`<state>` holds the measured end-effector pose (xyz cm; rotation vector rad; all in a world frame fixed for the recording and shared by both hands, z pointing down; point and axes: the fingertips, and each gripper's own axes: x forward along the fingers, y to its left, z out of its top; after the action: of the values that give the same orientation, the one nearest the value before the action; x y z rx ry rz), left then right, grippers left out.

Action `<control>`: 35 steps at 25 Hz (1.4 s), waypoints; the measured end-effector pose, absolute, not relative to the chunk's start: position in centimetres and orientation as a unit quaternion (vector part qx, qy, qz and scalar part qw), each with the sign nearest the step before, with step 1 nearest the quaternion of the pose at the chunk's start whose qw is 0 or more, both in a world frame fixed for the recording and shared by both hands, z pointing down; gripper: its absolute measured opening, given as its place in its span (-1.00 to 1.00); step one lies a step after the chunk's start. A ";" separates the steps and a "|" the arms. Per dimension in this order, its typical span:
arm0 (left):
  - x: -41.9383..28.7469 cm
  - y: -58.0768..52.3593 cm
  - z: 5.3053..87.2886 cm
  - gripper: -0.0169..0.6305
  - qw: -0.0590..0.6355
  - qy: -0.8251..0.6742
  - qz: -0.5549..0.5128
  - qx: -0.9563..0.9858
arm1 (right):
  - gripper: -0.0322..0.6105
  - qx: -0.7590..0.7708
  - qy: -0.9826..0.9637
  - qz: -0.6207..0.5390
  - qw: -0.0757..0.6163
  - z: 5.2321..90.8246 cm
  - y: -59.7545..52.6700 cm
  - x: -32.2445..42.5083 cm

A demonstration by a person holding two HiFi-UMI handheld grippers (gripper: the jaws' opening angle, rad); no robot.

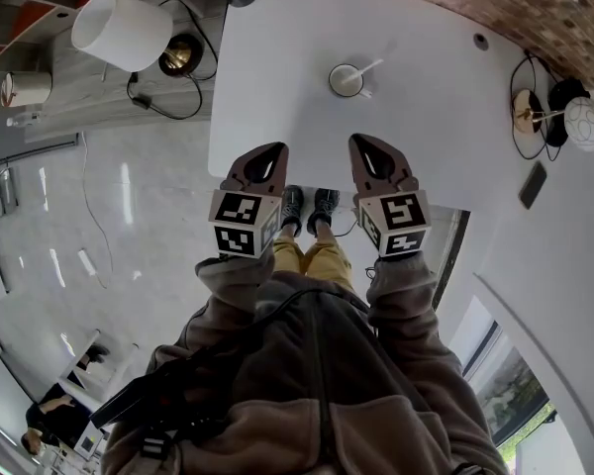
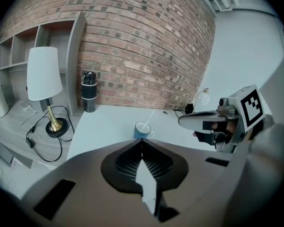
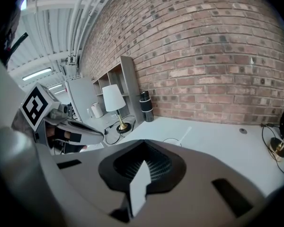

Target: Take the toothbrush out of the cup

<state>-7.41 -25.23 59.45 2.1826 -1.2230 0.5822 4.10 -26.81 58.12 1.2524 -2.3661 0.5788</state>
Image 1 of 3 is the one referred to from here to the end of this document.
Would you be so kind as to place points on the person's torso in fleece jacket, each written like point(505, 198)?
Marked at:
point(302, 364)

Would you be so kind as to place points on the person's leg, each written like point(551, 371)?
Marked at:
point(329, 260)
point(287, 250)

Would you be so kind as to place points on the person's left forearm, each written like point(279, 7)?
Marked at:
point(232, 290)

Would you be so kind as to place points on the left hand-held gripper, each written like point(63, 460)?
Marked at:
point(237, 216)

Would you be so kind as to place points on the black box worn at hip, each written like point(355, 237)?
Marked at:
point(124, 401)

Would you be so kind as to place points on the white shade table lamp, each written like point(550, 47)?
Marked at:
point(124, 28)

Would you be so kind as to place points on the black smartphone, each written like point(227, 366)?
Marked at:
point(532, 186)

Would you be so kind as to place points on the black framed window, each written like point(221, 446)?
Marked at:
point(510, 384)

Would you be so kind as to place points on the white desk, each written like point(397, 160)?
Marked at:
point(287, 67)

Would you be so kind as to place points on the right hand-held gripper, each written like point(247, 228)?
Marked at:
point(401, 216)

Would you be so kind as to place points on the small clear bottle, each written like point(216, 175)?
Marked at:
point(25, 120)

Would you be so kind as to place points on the black headphones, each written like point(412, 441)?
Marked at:
point(557, 117)

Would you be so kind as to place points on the person's left leg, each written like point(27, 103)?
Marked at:
point(287, 250)

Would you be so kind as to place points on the person's right forearm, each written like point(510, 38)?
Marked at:
point(401, 295)

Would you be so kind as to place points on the person's shoe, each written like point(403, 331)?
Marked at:
point(293, 206)
point(324, 206)

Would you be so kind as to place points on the person's left shoe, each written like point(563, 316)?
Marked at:
point(293, 206)

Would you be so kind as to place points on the grey wooden desk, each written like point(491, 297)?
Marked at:
point(79, 102)

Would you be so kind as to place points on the white plastic stick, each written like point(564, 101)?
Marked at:
point(371, 66)

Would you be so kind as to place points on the blue mug with spoon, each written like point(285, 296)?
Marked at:
point(337, 74)

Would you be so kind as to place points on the white power strip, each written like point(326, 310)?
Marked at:
point(85, 261)

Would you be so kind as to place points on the globe lamp with copper base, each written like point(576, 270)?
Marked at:
point(581, 119)

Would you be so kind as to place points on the person's right leg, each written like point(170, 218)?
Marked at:
point(329, 260)

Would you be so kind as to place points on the person's right shoe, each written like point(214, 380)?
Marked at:
point(324, 206)

